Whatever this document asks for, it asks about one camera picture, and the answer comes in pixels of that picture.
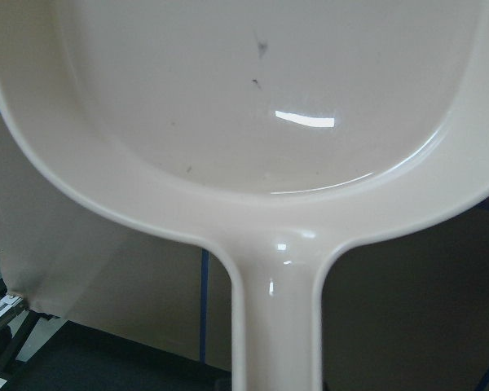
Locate beige plastic dustpan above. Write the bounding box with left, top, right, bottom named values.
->
left=0, top=1, right=489, bottom=390

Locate aluminium frame table leg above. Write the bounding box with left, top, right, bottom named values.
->
left=0, top=278, right=57, bottom=371

